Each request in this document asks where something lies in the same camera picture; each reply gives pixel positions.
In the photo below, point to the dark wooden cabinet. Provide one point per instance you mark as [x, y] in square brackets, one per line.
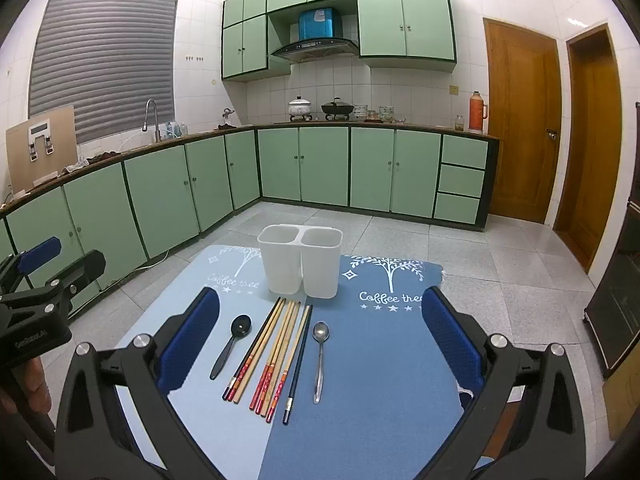
[615, 300]

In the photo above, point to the light blue table mat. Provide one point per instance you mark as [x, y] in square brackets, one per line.
[225, 435]

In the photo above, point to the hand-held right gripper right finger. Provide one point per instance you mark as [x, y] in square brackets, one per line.
[445, 332]

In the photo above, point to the closed wooden door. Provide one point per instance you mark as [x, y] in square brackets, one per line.
[520, 135]

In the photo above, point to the glass jar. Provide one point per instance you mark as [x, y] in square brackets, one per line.
[460, 123]

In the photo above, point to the wooden door with frame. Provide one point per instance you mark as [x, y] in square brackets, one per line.
[595, 160]

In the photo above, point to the metal spoon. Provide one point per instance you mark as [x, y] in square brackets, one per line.
[320, 332]

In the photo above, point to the metal kitchen faucet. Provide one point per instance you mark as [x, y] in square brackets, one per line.
[156, 125]

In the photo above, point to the grey window blind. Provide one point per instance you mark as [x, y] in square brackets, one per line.
[100, 60]

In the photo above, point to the bottles beside sink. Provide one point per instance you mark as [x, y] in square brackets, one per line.
[175, 131]

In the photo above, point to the green base cabinets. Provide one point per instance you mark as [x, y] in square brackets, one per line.
[325, 165]

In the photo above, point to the person's left hand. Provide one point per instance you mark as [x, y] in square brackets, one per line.
[36, 385]

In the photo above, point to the stack of bowls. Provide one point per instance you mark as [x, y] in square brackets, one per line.
[361, 112]

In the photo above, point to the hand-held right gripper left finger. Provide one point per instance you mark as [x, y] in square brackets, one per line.
[197, 332]

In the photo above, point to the plain wooden chopstick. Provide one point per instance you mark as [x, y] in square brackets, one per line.
[285, 361]
[262, 351]

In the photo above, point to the white cooking pot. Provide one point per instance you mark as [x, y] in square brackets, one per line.
[300, 107]

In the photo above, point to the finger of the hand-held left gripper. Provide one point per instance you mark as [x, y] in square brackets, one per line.
[42, 252]
[85, 270]

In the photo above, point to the dark cloth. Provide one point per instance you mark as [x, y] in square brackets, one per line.
[102, 156]

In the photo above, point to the orange thermos flask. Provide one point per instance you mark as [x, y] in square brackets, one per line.
[476, 115]

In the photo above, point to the white plastic utensil holder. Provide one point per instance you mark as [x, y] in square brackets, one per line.
[320, 270]

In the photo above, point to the black wok with lid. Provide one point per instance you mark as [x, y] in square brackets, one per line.
[337, 108]

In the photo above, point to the green wall cabinets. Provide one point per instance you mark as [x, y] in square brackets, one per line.
[400, 25]

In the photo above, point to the blue wrapped hood chimney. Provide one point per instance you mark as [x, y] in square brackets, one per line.
[320, 22]

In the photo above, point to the dark blue table mat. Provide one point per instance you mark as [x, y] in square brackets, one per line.
[375, 385]

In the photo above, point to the cardboard box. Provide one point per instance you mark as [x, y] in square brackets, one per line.
[55, 160]

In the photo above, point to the black plastic spoon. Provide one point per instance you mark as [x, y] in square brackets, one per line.
[242, 326]

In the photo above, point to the black range hood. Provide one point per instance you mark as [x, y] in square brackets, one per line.
[315, 51]

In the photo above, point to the dark red patterned chopstick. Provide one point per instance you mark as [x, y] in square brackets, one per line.
[257, 350]
[253, 348]

